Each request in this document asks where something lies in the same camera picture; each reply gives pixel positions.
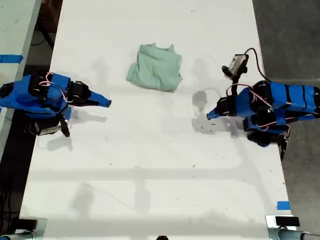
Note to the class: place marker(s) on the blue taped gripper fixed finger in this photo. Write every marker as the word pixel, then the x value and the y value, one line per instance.
pixel 214 113
pixel 101 97

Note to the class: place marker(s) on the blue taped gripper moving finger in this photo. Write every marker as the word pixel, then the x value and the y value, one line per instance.
pixel 213 118
pixel 100 103

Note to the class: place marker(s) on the pale green t-shirt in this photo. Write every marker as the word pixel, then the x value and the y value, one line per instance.
pixel 156 70

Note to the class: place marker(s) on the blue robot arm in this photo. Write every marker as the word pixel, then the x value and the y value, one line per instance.
pixel 30 96
pixel 282 105

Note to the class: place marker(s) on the long blue tape strip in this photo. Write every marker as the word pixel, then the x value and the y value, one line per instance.
pixel 11 58

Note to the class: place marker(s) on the short blue tape strip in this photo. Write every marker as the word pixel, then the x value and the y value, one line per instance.
pixel 283 205

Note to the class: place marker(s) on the small black box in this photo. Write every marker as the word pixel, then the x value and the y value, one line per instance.
pixel 27 223
pixel 287 221

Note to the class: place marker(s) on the small round black object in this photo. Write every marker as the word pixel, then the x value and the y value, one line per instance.
pixel 162 237

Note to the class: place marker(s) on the black camera stalk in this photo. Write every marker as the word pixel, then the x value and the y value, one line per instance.
pixel 235 86

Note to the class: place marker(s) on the silver and black camera box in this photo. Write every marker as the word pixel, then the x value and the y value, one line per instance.
pixel 236 65

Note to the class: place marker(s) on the black camera box white label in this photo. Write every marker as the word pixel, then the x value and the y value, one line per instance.
pixel 53 128

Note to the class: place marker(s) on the silver metal bracket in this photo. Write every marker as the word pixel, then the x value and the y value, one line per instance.
pixel 41 228
pixel 271 228

